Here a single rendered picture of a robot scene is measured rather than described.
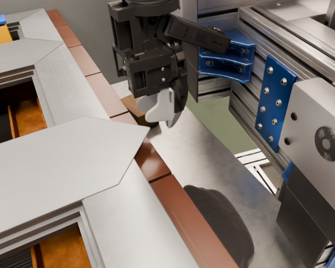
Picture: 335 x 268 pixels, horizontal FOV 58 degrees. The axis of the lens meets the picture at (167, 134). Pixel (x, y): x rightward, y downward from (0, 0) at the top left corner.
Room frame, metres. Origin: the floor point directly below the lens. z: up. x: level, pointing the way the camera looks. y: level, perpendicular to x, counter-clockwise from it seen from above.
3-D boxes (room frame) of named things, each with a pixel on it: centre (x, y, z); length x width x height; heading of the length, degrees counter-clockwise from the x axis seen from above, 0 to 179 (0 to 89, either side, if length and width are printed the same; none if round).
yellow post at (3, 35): (0.87, 0.46, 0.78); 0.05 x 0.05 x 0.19; 24
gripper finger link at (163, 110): (0.38, 0.01, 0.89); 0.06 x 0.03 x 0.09; 114
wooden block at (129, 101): (0.63, 0.07, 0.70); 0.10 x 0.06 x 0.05; 34
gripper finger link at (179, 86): (0.38, -0.02, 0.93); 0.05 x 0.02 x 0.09; 24
